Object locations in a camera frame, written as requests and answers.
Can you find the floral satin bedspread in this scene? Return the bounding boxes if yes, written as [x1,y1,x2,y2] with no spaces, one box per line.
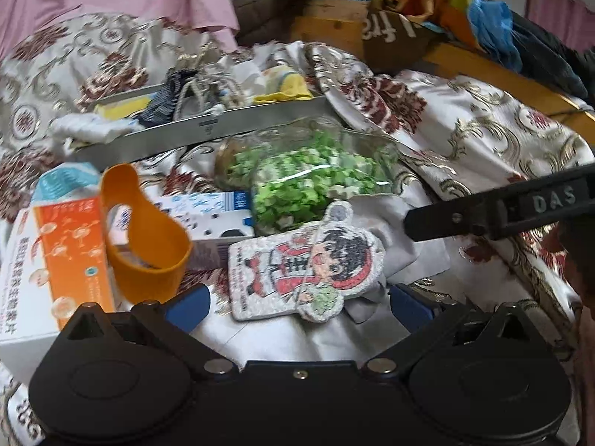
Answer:
[1,13,594,445]

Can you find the white folded towel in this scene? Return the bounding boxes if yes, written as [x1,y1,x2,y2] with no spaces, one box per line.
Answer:
[48,113,145,144]

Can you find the person's right hand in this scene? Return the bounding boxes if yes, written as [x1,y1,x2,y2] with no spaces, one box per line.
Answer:
[559,214,594,312]

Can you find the striped dark sock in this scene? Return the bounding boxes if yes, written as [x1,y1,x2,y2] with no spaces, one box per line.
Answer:
[137,70,197,128]

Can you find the metal tray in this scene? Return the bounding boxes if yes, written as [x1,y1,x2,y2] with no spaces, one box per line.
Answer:
[67,97,337,171]

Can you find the blue white carton box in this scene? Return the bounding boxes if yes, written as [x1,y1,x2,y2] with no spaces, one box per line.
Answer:
[108,191,255,270]

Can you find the beige rope bundle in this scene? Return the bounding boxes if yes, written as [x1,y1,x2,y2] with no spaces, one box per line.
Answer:
[172,52,252,122]

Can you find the teal white wipes packet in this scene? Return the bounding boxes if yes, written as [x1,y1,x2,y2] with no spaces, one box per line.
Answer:
[31,162,101,204]

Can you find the orange white medicine box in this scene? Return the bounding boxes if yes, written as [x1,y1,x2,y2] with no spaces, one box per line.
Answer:
[1,197,116,384]

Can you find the bag of green pieces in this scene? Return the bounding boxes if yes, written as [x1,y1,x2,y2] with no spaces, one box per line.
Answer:
[215,117,396,236]

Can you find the colourful cartoon blanket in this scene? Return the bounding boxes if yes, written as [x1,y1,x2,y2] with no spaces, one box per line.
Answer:
[363,0,522,71]

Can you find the brown lettered cardboard box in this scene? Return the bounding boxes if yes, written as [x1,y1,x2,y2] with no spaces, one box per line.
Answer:
[362,9,441,72]

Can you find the yellow cartoon towel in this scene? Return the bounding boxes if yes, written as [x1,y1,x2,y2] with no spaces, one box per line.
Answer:
[92,64,313,122]

